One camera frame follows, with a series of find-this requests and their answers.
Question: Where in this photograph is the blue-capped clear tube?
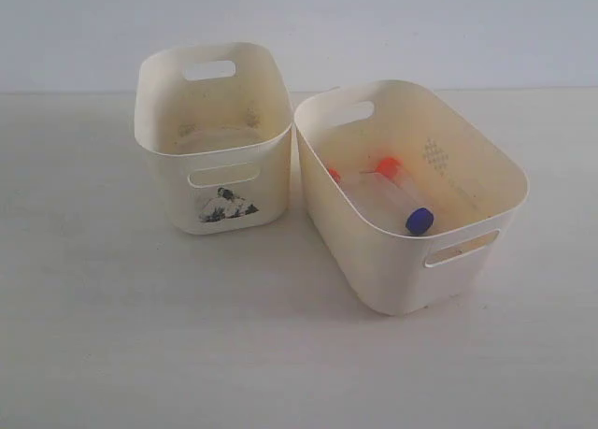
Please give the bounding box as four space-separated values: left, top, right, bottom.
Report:
361 171 434 236

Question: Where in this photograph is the orange-capped clear tube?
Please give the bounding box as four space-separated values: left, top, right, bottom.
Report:
375 157 424 205

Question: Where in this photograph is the cream plastic storage bin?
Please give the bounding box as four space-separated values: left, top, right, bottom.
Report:
134 42 292 235

